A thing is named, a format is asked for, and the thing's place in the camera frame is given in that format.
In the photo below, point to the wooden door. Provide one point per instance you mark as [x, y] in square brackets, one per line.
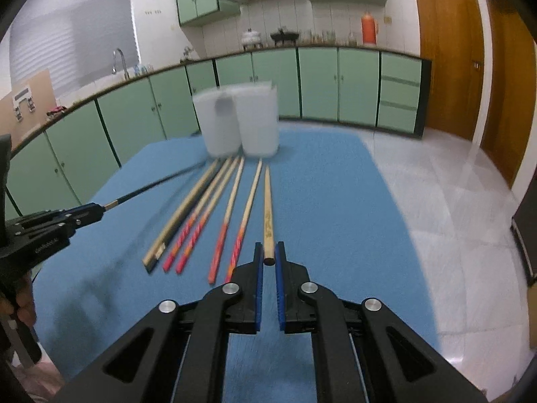
[449, 50]
[512, 92]

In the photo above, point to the white cooking pot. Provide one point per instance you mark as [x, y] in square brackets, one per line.
[251, 37]

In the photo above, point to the green base cabinets with sink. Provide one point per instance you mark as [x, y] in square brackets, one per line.
[126, 117]

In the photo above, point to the black chopstick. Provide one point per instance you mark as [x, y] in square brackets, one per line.
[159, 182]

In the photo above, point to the bottles beside faucet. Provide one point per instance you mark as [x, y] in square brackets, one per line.
[143, 69]

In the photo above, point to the black cabinet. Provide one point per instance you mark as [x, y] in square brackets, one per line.
[526, 243]

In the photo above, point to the person's left hand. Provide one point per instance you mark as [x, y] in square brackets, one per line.
[26, 308]

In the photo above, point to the black wok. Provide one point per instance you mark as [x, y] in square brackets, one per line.
[284, 37]

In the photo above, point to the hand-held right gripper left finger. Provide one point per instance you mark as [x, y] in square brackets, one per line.
[259, 289]

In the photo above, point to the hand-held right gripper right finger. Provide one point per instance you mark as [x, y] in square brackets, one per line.
[279, 289]

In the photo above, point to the cardboard box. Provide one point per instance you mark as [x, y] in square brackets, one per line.
[29, 109]

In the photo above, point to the small red object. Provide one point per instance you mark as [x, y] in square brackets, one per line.
[56, 111]

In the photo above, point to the white utensil holder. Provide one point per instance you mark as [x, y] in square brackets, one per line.
[256, 121]

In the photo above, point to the white window blind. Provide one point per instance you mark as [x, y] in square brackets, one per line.
[75, 33]

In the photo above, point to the wooden chopstick with dark end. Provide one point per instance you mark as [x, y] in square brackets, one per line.
[184, 214]

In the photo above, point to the red orange wooden chopstick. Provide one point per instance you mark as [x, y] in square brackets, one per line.
[226, 218]
[244, 218]

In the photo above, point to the metal faucet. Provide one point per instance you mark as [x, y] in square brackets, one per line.
[119, 61]

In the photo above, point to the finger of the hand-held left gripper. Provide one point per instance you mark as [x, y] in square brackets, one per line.
[63, 214]
[63, 227]

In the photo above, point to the glass jar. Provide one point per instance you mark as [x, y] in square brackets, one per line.
[352, 39]

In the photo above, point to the orange thermos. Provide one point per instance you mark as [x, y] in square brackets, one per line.
[369, 29]

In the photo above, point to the blue table mat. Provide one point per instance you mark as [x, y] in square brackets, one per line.
[335, 218]

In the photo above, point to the plain wooden printed chopstick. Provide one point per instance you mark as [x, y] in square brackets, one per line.
[267, 218]

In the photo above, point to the green base cabinets with drawers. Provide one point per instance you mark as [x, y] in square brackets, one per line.
[319, 84]

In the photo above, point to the red striped wooden chopstick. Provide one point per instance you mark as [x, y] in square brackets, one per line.
[197, 215]
[207, 216]

